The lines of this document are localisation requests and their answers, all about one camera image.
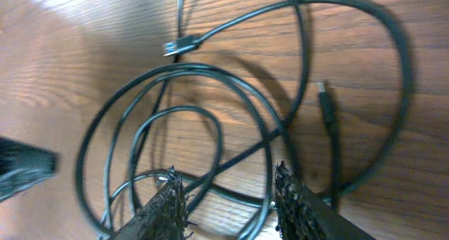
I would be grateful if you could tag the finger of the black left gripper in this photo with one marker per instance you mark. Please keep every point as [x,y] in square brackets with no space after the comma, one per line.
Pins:
[24,166]

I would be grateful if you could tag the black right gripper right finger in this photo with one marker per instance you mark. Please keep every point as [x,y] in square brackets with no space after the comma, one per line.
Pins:
[302,215]

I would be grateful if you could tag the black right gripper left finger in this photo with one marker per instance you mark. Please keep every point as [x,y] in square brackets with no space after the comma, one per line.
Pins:
[164,217]

